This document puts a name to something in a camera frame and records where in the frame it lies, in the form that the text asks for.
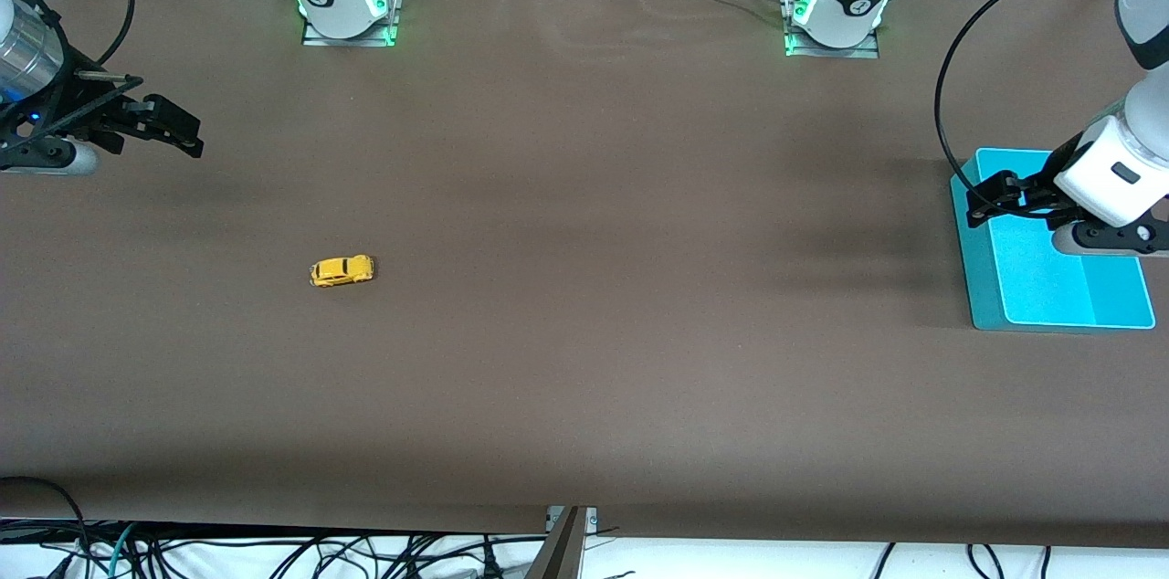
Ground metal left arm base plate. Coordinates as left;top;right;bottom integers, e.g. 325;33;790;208
784;0;882;60

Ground teal cable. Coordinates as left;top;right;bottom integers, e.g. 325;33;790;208
108;522;140;579

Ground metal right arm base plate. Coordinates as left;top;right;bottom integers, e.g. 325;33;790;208
301;0;404;48

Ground small metal edge bracket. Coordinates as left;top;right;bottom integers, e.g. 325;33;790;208
546;506;599;536

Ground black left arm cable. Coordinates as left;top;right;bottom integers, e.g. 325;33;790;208
933;0;1169;187

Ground black looped cable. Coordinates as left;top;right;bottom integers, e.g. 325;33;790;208
0;476;90;562

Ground dark metal profile beam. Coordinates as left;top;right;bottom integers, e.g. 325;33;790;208
523;506;587;579

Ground yellow beetle toy car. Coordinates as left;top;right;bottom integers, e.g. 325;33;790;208
310;255;376;288

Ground turquoise plastic bin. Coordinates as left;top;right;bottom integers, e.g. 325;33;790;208
950;147;1157;333

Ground brown table cover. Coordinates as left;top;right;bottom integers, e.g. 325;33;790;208
0;0;1169;551

